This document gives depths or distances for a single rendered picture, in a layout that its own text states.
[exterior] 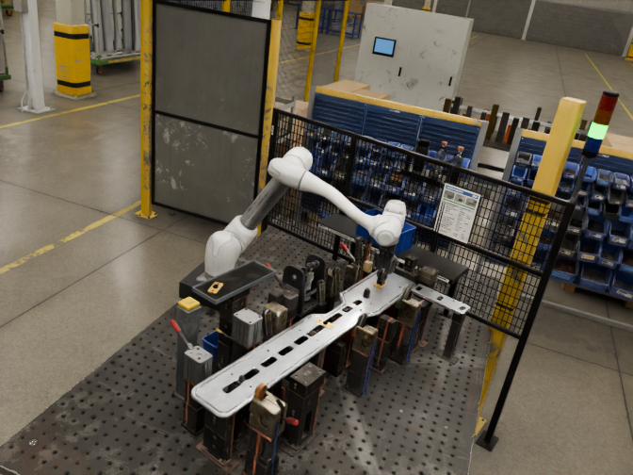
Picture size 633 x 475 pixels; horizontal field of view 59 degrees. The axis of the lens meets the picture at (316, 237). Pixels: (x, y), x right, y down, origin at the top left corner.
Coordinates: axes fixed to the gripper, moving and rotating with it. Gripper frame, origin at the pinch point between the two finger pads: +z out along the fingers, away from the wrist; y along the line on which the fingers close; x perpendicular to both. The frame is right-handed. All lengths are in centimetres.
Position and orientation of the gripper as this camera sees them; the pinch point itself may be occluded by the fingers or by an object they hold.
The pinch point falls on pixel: (381, 277)
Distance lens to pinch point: 281.9
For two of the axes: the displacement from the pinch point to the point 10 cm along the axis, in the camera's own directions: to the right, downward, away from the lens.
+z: -1.2, 8.9, 4.3
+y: 7.9, 3.5, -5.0
